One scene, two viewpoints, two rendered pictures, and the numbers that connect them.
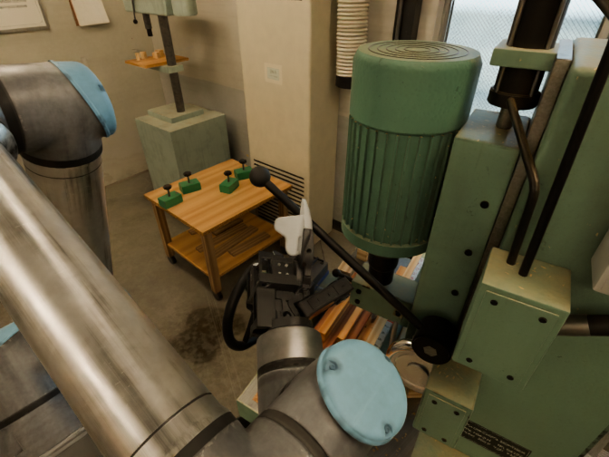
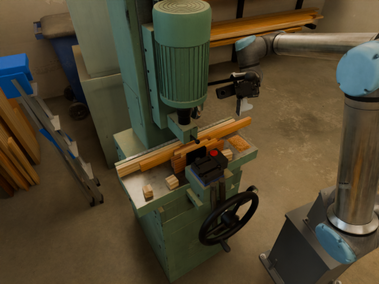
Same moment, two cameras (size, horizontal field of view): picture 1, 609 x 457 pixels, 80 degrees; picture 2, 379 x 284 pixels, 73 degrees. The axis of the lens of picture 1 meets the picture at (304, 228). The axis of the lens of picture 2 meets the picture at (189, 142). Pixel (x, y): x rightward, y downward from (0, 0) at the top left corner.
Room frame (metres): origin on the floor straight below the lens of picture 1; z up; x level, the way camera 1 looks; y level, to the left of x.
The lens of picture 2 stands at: (1.28, 0.24, 1.72)
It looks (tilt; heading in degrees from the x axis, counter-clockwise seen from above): 43 degrees down; 207
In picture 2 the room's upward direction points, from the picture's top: straight up
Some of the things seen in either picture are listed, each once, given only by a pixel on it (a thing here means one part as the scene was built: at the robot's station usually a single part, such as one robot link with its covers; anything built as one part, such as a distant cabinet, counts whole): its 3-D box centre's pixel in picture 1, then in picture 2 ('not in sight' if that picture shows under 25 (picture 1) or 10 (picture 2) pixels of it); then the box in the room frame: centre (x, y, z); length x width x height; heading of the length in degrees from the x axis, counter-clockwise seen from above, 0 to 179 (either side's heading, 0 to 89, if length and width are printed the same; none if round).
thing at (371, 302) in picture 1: (385, 297); (182, 127); (0.55, -0.17, 1.03); 0.14 x 0.07 x 0.09; 59
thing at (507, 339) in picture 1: (507, 319); not in sight; (0.32, -0.26, 1.23); 0.09 x 0.08 x 0.15; 59
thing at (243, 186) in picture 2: not in sight; (240, 190); (0.41, 0.10, 0.58); 0.12 x 0.08 x 0.08; 59
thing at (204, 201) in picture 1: (223, 218); not in sight; (1.89, 0.50, 0.32); 0.66 x 0.57 x 0.64; 138
